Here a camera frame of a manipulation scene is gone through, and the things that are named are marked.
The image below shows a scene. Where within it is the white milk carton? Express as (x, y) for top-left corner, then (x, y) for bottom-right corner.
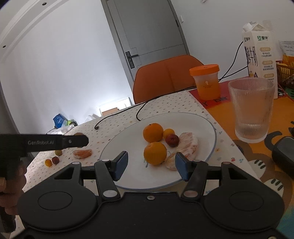
(242, 22), (279, 100)

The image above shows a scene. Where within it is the orange chair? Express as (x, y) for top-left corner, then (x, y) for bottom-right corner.
(133, 55), (205, 104)

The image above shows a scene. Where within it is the black door handle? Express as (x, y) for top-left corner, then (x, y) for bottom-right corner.
(125, 51), (139, 69)

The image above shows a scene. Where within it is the small peeled citrus piece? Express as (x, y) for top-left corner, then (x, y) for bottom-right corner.
(165, 152), (178, 171)

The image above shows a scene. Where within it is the orange-lidded plastic jar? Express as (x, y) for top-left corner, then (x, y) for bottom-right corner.
(189, 64), (221, 100)

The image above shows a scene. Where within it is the large orange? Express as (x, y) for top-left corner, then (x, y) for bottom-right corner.
(144, 142), (168, 166)

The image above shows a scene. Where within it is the clutter pile on floor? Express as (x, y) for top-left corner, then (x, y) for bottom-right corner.
(47, 114), (101, 136)

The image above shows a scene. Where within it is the black device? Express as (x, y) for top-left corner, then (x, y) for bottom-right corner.
(272, 136), (294, 170)

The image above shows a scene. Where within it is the white plate with blue rim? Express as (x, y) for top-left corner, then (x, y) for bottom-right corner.
(99, 113), (217, 191)

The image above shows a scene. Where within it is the grey door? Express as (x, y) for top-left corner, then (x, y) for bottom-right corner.
(101, 0), (191, 84)

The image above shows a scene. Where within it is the medium orange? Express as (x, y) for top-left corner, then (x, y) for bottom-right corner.
(143, 123), (163, 143)

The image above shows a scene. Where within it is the ribbed clear glass cup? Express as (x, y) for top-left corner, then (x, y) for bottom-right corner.
(228, 78), (276, 143)

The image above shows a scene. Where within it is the white floral tablecloth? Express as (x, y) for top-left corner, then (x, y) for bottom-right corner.
(23, 91), (261, 196)

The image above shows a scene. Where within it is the flat orange citrus segment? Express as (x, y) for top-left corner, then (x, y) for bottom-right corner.
(72, 149), (93, 159)

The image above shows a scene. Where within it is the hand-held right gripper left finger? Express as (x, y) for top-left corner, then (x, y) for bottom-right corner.
(53, 151), (128, 204)

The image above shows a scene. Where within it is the orange printed table mat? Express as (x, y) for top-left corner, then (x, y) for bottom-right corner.
(188, 76), (294, 230)

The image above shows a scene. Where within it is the black cable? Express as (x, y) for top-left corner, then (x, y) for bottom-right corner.
(95, 41), (244, 129)

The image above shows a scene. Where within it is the person's left hand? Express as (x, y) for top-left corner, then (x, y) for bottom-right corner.
(0, 161), (26, 215)

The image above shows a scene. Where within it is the blue snack bag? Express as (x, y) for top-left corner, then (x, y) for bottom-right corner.
(53, 114), (67, 128)

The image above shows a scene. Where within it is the grey door frame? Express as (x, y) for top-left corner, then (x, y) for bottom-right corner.
(0, 87), (20, 135)

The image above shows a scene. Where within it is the large peeled citrus piece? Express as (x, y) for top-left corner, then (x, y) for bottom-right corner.
(179, 132), (198, 160)

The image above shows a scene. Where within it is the clear snack bag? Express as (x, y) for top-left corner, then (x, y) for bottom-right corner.
(279, 40), (294, 67)

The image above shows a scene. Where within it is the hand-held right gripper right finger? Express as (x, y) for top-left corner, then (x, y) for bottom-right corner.
(175, 152), (247, 203)

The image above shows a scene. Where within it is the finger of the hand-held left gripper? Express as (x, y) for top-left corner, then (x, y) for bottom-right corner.
(62, 135), (89, 148)

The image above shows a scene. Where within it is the wicker basket with snacks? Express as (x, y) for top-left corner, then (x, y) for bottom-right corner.
(276, 61), (294, 101)

